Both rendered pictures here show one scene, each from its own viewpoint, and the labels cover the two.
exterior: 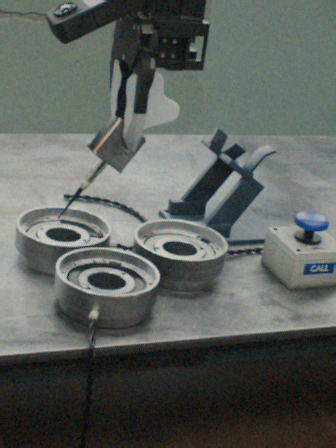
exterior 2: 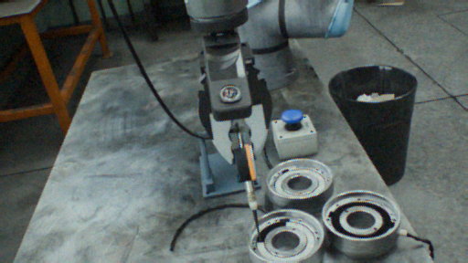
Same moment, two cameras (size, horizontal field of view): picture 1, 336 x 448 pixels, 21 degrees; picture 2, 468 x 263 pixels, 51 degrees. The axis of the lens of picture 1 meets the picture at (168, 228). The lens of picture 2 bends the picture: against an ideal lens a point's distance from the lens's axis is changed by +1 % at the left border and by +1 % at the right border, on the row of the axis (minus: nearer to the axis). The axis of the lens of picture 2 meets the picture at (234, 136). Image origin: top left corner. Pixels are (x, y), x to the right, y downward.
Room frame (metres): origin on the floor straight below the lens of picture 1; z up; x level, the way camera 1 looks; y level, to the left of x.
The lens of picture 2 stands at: (0.75, 0.58, 1.30)
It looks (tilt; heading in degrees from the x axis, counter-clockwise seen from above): 31 degrees down; 294
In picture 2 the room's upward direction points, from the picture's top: 10 degrees counter-clockwise
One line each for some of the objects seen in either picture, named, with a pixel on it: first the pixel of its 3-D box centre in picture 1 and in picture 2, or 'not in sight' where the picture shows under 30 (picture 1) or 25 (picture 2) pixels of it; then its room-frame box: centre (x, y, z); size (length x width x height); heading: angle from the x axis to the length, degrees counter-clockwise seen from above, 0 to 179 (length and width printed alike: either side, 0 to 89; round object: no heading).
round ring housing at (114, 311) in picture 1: (105, 288); (360, 224); (0.82, 0.05, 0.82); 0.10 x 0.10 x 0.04
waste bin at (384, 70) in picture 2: not in sight; (371, 128); (0.93, -1.20, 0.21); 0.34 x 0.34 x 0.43
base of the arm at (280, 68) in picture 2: not in sight; (266, 58); (1.10, -0.46, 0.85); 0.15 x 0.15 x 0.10
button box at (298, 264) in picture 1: (308, 254); (293, 134); (0.96, -0.17, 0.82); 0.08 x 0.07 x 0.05; 115
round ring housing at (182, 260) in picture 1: (178, 255); (300, 187); (0.92, -0.02, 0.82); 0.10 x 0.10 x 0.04
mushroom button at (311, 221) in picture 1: (308, 234); (292, 124); (0.96, -0.16, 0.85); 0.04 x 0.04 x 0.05
